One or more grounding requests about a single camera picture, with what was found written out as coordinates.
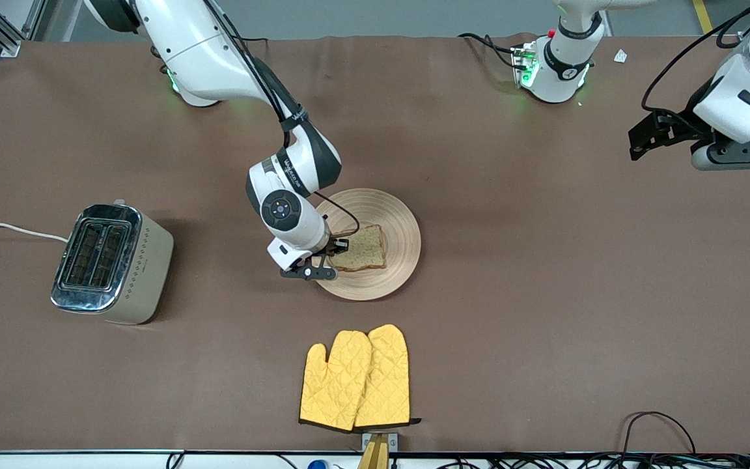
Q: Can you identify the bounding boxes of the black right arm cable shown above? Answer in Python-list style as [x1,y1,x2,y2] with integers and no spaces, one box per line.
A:
[202,0,361,239]

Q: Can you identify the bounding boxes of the black cable bundle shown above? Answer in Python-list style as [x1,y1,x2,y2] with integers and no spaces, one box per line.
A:
[440,453,750,469]

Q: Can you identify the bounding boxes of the yellow quilted oven mitt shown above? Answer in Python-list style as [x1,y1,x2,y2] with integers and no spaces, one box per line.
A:
[299,330,373,432]
[354,324,421,431]

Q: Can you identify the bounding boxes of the round wooden plate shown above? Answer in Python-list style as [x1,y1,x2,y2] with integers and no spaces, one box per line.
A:
[313,188,422,302]

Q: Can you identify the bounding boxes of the black left base cable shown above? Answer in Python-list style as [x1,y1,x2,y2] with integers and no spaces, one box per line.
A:
[458,33,520,69]

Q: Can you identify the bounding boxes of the cream and chrome toaster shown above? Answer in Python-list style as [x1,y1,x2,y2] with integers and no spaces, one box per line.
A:
[50,199,174,325]

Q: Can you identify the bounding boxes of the white toaster power cord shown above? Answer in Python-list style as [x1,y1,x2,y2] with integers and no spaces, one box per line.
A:
[0,220,68,243]

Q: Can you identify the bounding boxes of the small metal bracket plate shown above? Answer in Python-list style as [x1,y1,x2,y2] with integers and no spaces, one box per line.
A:
[361,431,399,452]

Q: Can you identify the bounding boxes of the brown table cover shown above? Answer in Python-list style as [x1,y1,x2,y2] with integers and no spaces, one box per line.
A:
[0,33,750,454]

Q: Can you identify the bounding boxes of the brown bread slice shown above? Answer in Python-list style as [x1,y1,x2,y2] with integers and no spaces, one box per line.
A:
[328,225,387,272]

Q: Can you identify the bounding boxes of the wooden stick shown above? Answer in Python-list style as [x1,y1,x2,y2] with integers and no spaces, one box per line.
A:
[357,435,390,469]

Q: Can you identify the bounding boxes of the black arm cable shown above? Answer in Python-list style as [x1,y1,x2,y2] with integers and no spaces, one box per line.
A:
[640,0,750,118]
[202,0,361,239]

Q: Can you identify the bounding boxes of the black looped cable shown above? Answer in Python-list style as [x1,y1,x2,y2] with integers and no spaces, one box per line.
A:
[622,411,698,457]

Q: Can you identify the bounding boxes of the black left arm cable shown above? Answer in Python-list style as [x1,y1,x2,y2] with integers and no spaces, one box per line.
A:
[640,0,750,118]

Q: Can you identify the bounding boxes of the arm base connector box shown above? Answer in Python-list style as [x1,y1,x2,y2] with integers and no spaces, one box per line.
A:
[512,42,540,89]

